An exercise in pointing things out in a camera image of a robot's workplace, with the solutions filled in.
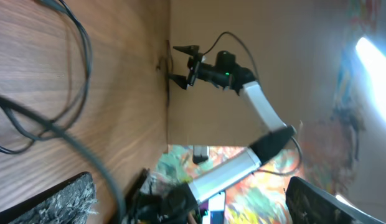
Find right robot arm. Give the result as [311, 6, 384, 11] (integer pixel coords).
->
[159, 45, 296, 222]

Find black split-end cable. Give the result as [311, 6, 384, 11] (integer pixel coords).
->
[0, 0, 127, 224]

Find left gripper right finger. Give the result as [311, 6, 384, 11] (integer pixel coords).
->
[285, 176, 381, 224]

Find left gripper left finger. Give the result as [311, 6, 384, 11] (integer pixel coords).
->
[0, 172, 97, 224]

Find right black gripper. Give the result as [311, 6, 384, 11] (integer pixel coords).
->
[168, 45, 204, 90]

